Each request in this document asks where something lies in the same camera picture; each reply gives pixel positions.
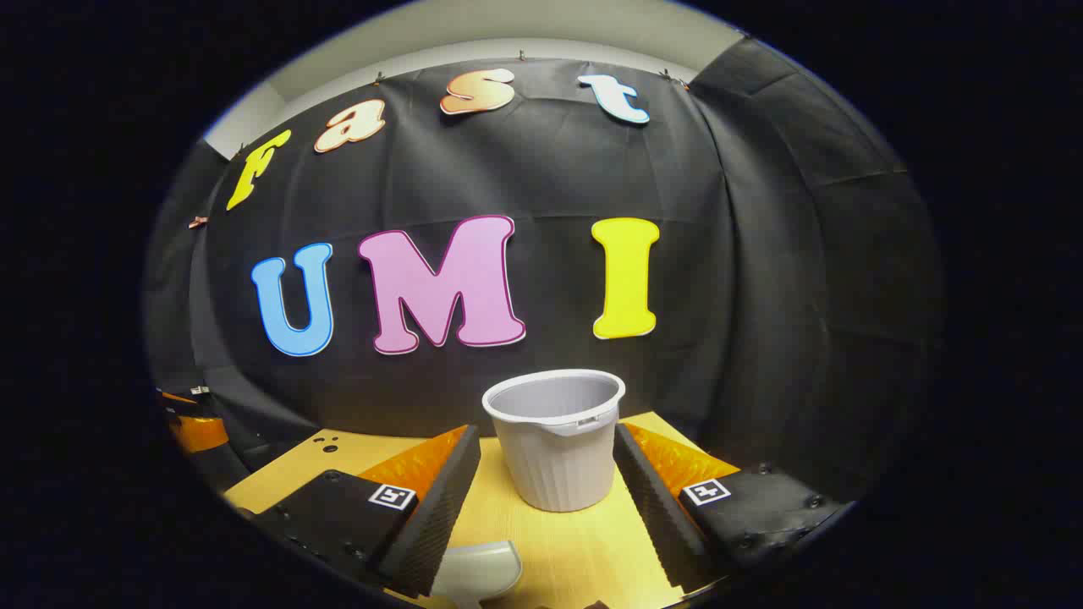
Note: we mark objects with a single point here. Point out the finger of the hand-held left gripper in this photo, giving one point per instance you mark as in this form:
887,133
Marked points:
201,433
182,397

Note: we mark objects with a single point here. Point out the grey ribbed garbage bin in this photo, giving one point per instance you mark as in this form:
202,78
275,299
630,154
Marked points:
554,465

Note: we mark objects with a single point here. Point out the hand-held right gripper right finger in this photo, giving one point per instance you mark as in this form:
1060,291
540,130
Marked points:
656,507

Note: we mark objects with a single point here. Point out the grey plastic dustpan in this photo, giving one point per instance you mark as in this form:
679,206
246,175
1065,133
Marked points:
474,571

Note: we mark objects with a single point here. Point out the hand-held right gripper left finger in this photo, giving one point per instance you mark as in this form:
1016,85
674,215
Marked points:
440,507

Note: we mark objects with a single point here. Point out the black backdrop cloth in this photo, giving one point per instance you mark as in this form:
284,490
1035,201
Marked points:
550,169

